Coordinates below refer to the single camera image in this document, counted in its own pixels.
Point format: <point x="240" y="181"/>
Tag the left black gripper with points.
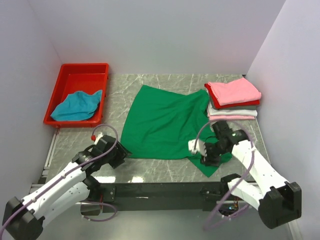
<point x="121" y="151"/>

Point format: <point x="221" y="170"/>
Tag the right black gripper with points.
<point x="208" y="161"/>

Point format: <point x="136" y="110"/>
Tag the green t shirt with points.
<point x="160" y="124"/>

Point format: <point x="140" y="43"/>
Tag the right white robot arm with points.
<point x="277" y="200"/>

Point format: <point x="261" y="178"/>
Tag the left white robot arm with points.
<point x="25" y="219"/>

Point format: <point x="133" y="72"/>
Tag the folded light pink t shirt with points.
<point x="232" y="118"/>

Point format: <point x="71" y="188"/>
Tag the folded white t shirt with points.
<point x="238" y="112"/>

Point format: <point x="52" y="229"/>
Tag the black base beam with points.
<point x="160" y="196"/>

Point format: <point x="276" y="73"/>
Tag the folded grey t shirt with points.
<point x="248" y="107"/>

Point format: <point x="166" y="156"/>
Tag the blue t shirt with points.
<point x="78" y="106"/>

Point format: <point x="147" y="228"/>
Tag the red plastic bin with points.
<point x="73" y="77"/>

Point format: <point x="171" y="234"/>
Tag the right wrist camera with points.
<point x="197" y="146"/>

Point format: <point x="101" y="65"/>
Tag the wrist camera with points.
<point x="197" y="146"/>
<point x="98" y="138"/>

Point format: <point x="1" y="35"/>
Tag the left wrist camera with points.
<point x="98" y="138"/>

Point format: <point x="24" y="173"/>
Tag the aluminium frame rail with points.
<point x="143" y="170"/>

